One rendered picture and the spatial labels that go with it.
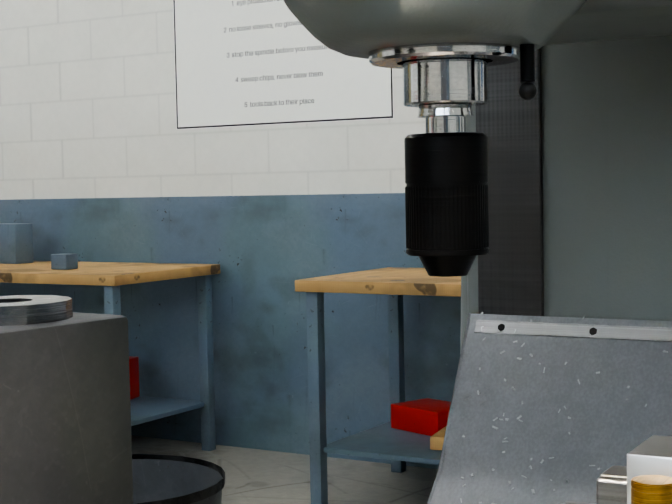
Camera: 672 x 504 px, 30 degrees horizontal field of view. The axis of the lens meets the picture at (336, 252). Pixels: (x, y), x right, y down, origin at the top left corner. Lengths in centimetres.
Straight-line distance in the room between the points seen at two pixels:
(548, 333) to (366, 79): 454
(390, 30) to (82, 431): 38
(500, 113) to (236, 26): 492
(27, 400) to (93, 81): 571
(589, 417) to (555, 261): 14
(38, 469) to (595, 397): 45
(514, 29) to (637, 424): 46
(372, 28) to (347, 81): 498
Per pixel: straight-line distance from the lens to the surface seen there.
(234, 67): 598
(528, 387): 108
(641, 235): 106
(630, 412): 104
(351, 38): 67
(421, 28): 65
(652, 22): 88
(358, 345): 563
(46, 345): 85
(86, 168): 655
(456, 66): 70
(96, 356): 88
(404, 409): 516
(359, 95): 560
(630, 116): 107
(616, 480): 72
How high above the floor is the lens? 124
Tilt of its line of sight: 3 degrees down
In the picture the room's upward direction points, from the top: 1 degrees counter-clockwise
